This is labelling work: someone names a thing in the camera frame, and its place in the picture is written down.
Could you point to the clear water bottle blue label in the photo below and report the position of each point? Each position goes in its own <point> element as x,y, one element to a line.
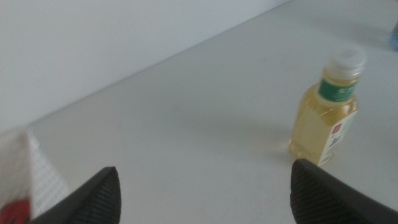
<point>395,39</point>

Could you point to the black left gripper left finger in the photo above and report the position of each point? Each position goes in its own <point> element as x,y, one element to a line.
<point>99,202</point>

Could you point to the red drink can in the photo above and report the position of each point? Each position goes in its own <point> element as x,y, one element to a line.
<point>14,213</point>

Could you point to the yellow tea bottle white cap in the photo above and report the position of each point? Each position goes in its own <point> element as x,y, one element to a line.
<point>317,124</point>

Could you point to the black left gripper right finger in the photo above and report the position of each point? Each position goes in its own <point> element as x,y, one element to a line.
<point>317,199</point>

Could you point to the white perforated plastic basket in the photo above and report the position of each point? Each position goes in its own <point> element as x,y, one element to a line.
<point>46,180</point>

